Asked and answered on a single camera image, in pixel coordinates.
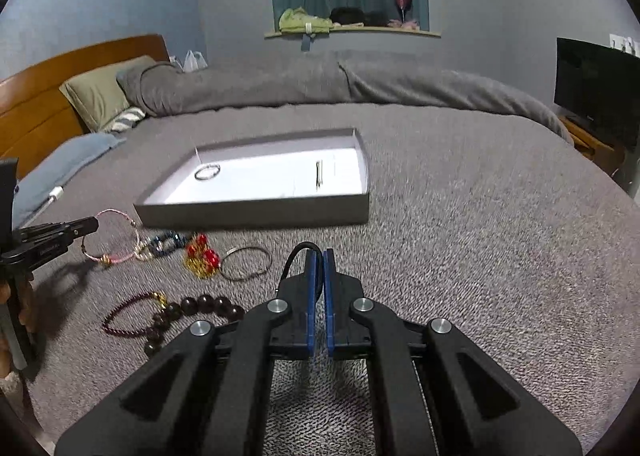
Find pink cord bracelet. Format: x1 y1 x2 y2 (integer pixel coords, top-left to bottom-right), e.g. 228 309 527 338
80 207 143 267

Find large dark wooden bead bracelet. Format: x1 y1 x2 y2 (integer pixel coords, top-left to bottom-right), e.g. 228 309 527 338
143 293 246 356

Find dark red garnet bead bracelet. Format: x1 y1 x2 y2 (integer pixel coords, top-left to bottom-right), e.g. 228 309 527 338
101 290 170 338

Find small pearl hair clip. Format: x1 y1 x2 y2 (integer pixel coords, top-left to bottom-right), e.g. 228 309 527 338
134 240 153 262

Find blue bead bracelet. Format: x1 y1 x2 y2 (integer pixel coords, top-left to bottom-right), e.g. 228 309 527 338
144 230 194 259

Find red bead gold chain jewelry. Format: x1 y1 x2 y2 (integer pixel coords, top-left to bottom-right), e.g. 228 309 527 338
183 234 221 279

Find thin dark cord bracelet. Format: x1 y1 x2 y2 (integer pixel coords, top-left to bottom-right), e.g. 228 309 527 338
219 245 274 283

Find black elastic hair tie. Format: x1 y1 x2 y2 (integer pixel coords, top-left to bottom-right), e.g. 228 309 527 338
278 240 324 281

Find white pearl hair clip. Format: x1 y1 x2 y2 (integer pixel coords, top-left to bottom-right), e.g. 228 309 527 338
316 161 323 189

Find person's left hand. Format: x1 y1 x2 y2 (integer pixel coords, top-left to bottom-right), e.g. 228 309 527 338
0 273 37 379

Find light blue blanket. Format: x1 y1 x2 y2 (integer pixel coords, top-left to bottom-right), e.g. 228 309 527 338
12 133 126 228

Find wooden headboard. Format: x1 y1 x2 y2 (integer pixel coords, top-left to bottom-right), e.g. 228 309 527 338
0 34 168 179

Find striped grey white pillow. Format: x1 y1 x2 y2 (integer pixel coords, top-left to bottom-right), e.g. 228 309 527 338
101 107 146 134

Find olive green pillow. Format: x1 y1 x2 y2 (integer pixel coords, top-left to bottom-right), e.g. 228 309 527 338
58 56 155 132

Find grey duvet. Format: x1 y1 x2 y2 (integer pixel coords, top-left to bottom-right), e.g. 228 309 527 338
116 50 570 139

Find grey shallow cardboard tray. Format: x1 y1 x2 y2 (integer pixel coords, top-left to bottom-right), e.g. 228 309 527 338
134 127 370 231

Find white plastic bag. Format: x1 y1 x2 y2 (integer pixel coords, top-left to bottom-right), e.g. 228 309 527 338
169 50 208 72

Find wooden tv stand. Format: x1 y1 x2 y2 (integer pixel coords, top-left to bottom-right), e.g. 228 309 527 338
560 116 620 175

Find wooden window shelf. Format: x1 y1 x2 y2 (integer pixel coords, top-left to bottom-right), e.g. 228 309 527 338
264 26 442 40

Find green cloth on shelf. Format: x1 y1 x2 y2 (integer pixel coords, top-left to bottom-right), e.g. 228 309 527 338
278 7 334 35

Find black television screen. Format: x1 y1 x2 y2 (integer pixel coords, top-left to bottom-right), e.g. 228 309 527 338
554 38 639 151

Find black clothes on shelf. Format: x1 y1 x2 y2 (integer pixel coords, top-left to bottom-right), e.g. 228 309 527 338
330 7 390 26

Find white charging cable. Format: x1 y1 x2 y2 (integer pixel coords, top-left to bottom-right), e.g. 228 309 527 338
19 186 65 224

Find white wall hook rack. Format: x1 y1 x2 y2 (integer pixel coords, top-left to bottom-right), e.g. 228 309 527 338
610 33 640 57

